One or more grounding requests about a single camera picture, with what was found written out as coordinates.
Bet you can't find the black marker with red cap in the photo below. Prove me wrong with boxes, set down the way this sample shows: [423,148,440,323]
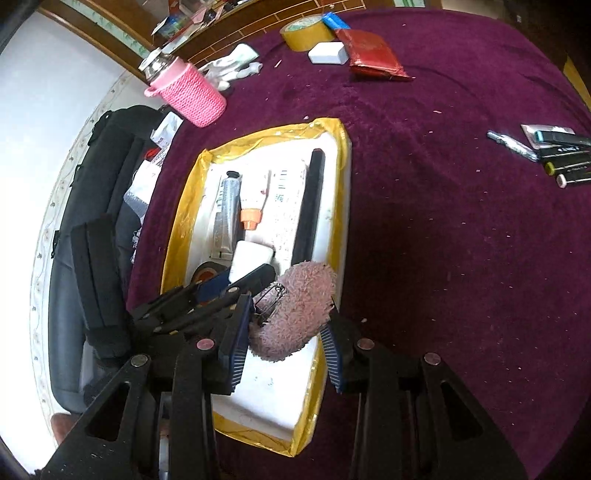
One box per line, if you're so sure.
[291,148,326,265]

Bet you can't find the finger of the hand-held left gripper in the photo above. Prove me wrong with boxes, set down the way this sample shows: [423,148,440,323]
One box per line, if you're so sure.
[156,264,279,334]
[133,269,232,321]

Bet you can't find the red foil pouch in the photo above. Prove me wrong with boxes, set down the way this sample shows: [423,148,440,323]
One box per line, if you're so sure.
[333,28,414,83]

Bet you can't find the yellow tape roll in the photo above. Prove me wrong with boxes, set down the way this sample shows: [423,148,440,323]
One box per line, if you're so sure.
[280,14,334,52]

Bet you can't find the white eraser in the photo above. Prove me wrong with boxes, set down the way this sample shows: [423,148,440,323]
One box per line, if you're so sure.
[229,241,274,278]

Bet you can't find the white foam tray yellow tape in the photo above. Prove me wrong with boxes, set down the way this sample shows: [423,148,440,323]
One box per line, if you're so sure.
[159,117,354,457]

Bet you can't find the wooden cabinet with clutter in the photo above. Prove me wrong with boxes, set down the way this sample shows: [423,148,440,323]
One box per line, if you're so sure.
[39,0,333,70]

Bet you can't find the silver tube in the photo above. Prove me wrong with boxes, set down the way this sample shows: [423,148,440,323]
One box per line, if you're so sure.
[487,130,540,162]

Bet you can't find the black marker teal cap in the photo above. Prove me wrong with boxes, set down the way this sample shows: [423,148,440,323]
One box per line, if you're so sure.
[534,130,591,147]

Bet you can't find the black tape roll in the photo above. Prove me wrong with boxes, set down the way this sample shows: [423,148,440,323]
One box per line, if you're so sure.
[191,261,232,289]

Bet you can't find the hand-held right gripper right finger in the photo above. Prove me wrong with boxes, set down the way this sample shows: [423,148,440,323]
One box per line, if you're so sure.
[323,311,527,480]

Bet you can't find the white block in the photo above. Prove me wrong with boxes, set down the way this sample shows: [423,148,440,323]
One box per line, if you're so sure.
[308,41,349,65]

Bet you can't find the black marker pale green cap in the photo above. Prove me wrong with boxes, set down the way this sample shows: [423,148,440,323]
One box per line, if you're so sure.
[544,159,591,177]

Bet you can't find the white gloves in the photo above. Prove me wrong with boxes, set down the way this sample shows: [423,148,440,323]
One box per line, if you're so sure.
[198,44,264,92]

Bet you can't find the bottle in pink crochet sleeve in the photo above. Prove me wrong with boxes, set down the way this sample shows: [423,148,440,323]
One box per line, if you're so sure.
[139,46,228,128]

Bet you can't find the white tube with grey cap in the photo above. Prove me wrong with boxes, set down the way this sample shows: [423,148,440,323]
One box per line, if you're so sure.
[210,171,244,260]

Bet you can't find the white glue bottle orange cap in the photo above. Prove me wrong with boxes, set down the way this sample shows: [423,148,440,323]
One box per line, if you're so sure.
[239,170,272,230]

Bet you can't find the white plastic bag red print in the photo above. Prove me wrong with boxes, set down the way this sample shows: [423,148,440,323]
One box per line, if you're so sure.
[150,113,184,153]

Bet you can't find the black bag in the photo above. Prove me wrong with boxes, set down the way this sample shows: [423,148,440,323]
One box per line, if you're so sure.
[46,105,178,416]

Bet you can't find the bubble wrap bag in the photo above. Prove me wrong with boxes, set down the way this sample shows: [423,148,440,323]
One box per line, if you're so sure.
[124,159,162,217]

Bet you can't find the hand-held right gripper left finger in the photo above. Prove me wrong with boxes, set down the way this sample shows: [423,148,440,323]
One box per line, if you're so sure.
[39,295,254,480]

